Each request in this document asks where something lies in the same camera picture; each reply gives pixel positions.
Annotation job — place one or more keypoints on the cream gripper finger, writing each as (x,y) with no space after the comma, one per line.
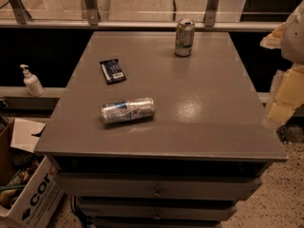
(273,40)
(286,95)

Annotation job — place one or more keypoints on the green 7up can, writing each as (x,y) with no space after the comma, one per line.
(184,37)

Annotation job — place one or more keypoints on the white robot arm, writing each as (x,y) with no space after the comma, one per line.
(292,41)

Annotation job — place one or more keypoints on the silver blue redbull can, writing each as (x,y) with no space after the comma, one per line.
(128,110)

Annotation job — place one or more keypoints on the grey drawer cabinet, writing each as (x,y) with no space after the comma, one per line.
(205,147)

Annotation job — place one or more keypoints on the dark blue snack packet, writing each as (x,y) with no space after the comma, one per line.
(112,72)

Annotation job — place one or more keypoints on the metal drawer knob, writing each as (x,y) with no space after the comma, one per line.
(157,193)

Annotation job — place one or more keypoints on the white pump soap bottle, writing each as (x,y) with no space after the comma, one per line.
(32,82)

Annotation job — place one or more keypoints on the metal window railing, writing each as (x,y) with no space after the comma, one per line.
(208,15)

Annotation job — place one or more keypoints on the white cardboard box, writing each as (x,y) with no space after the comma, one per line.
(32,195)

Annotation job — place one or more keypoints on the brown cardboard box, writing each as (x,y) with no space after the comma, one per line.
(6,154)

